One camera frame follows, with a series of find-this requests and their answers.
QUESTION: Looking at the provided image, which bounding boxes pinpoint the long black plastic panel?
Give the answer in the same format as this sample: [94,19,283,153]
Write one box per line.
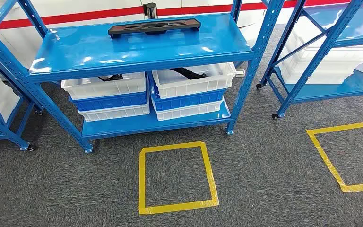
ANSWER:
[108,18,201,39]

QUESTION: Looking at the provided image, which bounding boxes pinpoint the blue metal shelf rack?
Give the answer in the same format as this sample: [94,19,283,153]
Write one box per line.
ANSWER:
[256,0,363,120]
[0,53,44,152]
[0,0,285,154]

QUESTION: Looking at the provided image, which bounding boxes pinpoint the black plastic trim piece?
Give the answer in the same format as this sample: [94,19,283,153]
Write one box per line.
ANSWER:
[97,74,124,82]
[170,67,208,79]

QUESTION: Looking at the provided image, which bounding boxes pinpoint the black stanchion post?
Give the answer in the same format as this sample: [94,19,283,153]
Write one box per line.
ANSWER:
[143,2,158,20]

